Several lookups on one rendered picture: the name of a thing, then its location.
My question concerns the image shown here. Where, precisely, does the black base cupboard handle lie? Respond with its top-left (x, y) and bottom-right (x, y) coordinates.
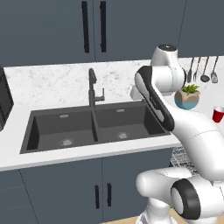
top-left (94, 184), bottom-right (101, 210)
top-left (106, 182), bottom-right (113, 207)

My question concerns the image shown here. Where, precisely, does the green plant in round pot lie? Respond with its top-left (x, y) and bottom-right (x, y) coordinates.
top-left (173, 83), bottom-right (201, 111)

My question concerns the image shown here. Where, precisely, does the red cup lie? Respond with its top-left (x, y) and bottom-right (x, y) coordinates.
top-left (212, 105), bottom-right (224, 124)

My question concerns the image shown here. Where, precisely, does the grey wall cupboard door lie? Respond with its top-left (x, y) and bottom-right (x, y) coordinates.
top-left (0, 0), bottom-right (96, 68)
top-left (177, 0), bottom-right (224, 59)
top-left (92, 0), bottom-right (187, 63)

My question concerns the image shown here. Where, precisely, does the black wall cupboard handle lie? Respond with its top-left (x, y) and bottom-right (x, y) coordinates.
top-left (80, 0), bottom-right (90, 54)
top-left (99, 0), bottom-right (108, 53)

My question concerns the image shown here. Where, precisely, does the hanging steel spatula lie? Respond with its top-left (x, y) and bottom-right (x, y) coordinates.
top-left (210, 55), bottom-right (220, 85)

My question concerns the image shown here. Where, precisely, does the dark grey tap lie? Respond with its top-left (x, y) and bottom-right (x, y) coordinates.
top-left (87, 67), bottom-right (106, 109)

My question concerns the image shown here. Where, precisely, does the grey drawer front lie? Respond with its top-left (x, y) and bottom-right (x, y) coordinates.
top-left (0, 204), bottom-right (39, 224)
top-left (0, 169), bottom-right (26, 191)
top-left (0, 186), bottom-right (33, 210)

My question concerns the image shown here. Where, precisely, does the grey base cupboard door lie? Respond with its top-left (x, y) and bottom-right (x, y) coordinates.
top-left (101, 147), bottom-right (175, 223)
top-left (18, 157), bottom-right (104, 224)

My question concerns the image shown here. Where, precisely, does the hanging dark ladle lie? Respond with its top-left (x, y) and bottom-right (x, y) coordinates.
top-left (199, 56), bottom-right (211, 83)

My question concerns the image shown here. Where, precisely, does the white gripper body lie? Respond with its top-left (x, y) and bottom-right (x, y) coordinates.
top-left (129, 84), bottom-right (146, 102)

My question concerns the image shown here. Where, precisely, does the dishwasher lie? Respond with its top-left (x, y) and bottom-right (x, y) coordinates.
top-left (168, 146), bottom-right (196, 178)

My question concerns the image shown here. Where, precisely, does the dark double sink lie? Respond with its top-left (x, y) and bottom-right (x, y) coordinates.
top-left (19, 101), bottom-right (172, 155)

